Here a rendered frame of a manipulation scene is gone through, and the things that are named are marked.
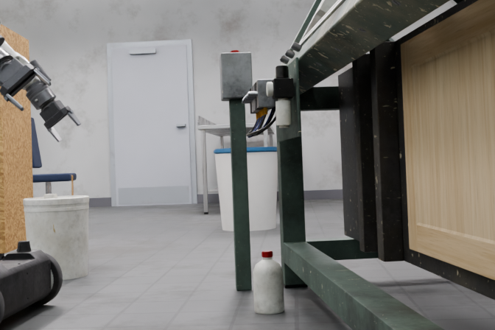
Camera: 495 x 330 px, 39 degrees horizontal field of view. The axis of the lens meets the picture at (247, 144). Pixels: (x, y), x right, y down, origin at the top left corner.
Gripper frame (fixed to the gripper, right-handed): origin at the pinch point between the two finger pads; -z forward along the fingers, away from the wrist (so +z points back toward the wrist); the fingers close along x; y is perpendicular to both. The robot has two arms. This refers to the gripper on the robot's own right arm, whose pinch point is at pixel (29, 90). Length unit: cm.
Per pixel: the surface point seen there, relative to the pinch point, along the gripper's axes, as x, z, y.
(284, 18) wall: 421, 124, 606
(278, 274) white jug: 15, -88, 38
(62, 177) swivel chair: 40, 99, 366
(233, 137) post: 52, -41, 66
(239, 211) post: 33, -61, 75
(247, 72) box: 73, -30, 54
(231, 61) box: 72, -22, 53
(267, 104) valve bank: 50, -52, 16
